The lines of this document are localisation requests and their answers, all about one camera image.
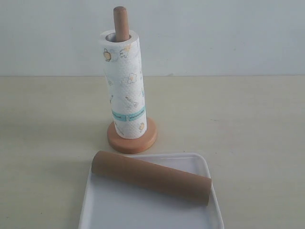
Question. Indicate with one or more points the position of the printed paper towel roll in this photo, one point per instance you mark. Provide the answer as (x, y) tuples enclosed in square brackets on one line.
[(122, 66)]

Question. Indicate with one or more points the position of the brown cardboard tube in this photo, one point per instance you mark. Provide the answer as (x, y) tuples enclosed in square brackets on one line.
[(165, 180)]

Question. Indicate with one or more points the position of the wooden paper towel holder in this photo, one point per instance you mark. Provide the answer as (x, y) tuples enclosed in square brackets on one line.
[(128, 146)]

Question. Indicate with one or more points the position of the white plastic tray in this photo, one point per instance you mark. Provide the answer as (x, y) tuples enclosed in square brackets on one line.
[(111, 204)]

